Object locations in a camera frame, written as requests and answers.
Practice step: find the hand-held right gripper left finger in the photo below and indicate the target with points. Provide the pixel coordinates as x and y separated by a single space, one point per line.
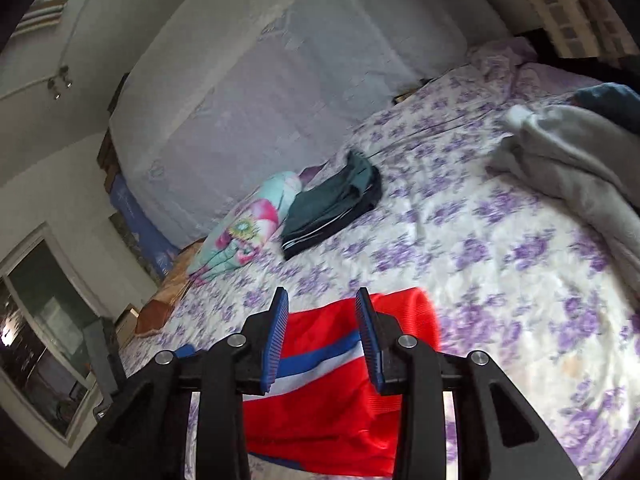
275 345

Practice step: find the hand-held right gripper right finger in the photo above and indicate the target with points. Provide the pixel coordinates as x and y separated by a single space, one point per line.
370 345

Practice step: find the red pants with blue-white stripes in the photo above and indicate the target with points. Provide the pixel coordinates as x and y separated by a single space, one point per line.
325 410

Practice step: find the black folded pants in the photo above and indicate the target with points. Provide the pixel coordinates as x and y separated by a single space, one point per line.
320 237

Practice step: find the dark green folded pants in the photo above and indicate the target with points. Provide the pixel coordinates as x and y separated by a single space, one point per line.
325 200

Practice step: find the folded teal floral quilt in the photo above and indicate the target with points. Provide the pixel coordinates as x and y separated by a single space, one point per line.
240 235

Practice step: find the brown pillow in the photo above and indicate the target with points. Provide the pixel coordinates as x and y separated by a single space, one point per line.
160 305

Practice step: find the purple floral bedspread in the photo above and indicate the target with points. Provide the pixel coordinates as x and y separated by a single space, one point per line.
500 260

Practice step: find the blue printed cloth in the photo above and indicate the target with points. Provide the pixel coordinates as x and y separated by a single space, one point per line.
140 225

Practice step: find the window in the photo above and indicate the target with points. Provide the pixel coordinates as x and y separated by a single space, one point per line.
40 335

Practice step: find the grey garment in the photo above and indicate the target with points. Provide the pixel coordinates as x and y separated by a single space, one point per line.
565 160

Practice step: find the dark blue garment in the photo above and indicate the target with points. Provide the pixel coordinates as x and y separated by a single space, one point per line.
610 102

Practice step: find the ceiling spotlight fixture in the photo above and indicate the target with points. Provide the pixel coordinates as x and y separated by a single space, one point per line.
62 77

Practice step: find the patterned beige curtain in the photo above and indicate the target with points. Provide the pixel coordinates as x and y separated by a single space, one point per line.
555 5

